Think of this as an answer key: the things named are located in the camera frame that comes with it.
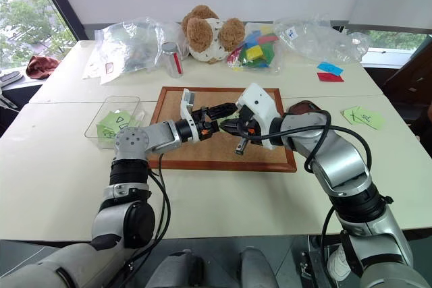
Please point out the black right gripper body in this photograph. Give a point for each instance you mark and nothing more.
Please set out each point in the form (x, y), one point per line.
(251, 133)

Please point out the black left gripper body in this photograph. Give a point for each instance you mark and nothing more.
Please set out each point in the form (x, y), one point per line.
(202, 126)

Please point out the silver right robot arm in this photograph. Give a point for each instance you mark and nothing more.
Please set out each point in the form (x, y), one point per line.
(341, 153)

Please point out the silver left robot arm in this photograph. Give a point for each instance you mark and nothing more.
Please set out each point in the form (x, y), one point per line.
(135, 139)

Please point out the dark red tray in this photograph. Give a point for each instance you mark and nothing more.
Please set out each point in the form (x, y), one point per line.
(302, 106)

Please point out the green note with triangle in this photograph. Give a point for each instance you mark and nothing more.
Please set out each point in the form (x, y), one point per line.
(118, 119)

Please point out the red paper note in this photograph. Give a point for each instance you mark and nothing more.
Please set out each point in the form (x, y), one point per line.
(330, 77)

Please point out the green note with scribble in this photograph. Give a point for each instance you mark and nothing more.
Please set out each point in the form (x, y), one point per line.
(105, 131)

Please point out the clear plastic box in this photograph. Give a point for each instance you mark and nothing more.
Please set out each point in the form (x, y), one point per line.
(101, 116)

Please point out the green note with cross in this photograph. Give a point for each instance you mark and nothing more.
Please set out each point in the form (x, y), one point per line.
(351, 114)

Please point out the blue paper note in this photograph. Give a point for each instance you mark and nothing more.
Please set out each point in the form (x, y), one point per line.
(330, 67)

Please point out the green note with writing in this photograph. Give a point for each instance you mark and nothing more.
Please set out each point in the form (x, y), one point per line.
(370, 119)

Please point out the wood framed cork board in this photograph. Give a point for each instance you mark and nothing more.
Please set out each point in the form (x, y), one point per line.
(216, 153)

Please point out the yellow foam block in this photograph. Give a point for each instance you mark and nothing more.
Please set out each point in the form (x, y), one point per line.
(254, 52)

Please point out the clear jar with silver lid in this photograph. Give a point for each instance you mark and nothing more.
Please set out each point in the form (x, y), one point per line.
(172, 60)

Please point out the clear bag of coloured blocks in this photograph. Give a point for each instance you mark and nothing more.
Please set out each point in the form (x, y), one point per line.
(256, 48)

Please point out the green foam block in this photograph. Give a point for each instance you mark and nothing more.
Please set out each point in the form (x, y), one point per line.
(268, 52)

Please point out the brown and white plush bear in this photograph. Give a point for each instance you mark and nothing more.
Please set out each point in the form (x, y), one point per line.
(206, 36)

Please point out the red foam block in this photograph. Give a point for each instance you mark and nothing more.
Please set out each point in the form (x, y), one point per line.
(269, 37)

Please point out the clear bag with dark items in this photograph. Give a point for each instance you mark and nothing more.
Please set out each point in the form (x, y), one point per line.
(135, 45)

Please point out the white sheet with red stamp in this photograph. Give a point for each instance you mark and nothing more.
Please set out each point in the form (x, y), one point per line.
(101, 70)

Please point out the clear bag with white label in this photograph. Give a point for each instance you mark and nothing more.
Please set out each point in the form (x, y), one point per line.
(324, 42)

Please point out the grey rounded shape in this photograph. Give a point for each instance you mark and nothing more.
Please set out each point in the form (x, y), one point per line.
(180, 269)
(258, 267)

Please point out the white shoe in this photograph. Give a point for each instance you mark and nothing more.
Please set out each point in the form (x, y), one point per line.
(338, 264)

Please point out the dark chair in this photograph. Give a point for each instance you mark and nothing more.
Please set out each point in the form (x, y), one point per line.
(410, 79)

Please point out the dark red cloth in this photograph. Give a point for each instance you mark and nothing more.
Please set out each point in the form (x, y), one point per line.
(42, 66)

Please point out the grey flat object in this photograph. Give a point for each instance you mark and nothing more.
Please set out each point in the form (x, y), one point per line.
(9, 77)

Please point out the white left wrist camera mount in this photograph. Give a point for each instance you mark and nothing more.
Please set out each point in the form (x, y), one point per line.
(186, 102)

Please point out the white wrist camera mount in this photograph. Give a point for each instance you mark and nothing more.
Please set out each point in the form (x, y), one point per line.
(186, 102)
(260, 99)

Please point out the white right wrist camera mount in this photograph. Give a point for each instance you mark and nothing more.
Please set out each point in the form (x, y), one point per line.
(260, 99)

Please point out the black window frame post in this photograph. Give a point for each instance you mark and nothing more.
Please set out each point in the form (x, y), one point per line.
(64, 4)

